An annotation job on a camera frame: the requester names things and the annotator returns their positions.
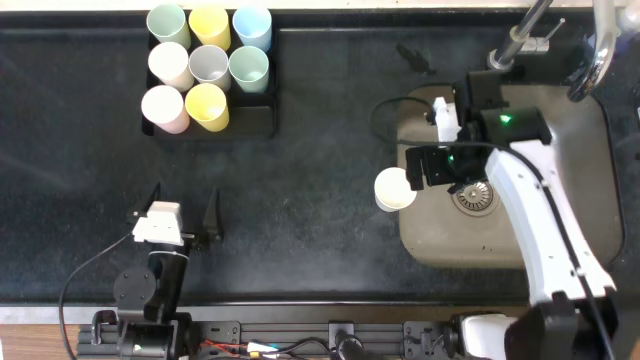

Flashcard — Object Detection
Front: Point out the mounting rail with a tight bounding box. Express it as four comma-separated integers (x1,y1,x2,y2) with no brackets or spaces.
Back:
77,309,461,360

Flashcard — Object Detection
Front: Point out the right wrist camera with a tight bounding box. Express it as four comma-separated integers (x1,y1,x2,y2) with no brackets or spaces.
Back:
431,96,462,144

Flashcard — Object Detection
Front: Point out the steel sink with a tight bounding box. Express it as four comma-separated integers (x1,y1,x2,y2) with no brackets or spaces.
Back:
397,84,625,271

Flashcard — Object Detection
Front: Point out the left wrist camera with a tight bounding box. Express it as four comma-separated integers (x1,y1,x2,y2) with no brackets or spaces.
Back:
131,200,185,247

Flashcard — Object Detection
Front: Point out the black tray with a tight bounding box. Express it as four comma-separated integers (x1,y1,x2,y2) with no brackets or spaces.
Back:
141,7,279,140

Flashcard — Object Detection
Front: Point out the yellow cup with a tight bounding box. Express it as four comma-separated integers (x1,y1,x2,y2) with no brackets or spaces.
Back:
184,82,231,134
188,4,232,51

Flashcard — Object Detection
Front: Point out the steel tap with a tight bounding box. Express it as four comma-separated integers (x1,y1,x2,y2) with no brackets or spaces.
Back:
487,0,621,104

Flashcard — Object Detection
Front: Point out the blue cup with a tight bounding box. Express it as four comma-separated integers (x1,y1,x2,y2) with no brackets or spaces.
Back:
232,5,274,54

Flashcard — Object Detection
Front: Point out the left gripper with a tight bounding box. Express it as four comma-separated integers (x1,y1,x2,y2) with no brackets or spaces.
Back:
141,181,225,252

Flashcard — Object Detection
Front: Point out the white cup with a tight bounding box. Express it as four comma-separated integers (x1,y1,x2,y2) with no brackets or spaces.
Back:
373,166,419,213
147,41,195,93

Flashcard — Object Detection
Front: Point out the grey cup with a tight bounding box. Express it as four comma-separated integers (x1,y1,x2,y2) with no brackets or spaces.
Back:
188,44,232,92

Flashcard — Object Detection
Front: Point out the pink cup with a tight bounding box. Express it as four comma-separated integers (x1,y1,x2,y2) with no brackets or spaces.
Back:
140,84,191,135

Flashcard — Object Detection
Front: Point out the green cup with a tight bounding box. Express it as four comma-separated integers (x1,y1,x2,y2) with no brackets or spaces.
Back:
228,45,271,95
145,3,192,50

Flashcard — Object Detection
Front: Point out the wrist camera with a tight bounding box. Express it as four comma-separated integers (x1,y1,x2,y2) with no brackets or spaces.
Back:
431,96,462,144
131,200,185,247

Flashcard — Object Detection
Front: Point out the black cable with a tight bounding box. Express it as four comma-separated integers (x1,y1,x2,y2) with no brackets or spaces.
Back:
369,94,506,151
57,230,136,360

